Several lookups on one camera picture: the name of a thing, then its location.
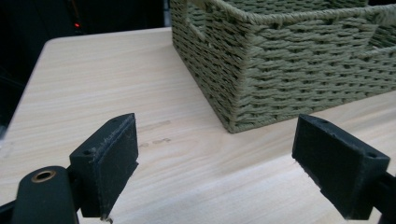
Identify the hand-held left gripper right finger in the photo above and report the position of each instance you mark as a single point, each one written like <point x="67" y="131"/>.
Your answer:
<point x="334" y="168"/>

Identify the green woven basket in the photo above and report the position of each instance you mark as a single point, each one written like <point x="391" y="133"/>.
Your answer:
<point x="280" y="62"/>

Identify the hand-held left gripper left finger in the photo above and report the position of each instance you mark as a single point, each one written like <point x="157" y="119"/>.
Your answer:
<point x="107" y="168"/>

